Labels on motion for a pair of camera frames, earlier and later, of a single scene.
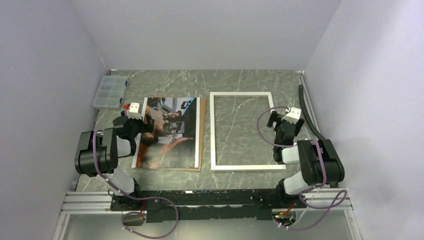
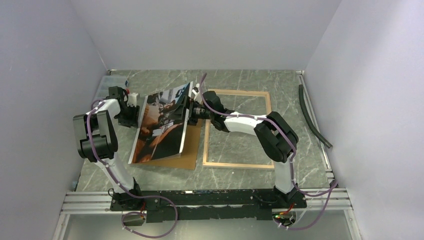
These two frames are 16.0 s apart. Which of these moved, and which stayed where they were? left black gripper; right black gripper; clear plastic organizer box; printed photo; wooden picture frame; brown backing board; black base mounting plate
Moved: wooden picture frame; printed photo; right black gripper; brown backing board; left black gripper
Stayed: clear plastic organizer box; black base mounting plate
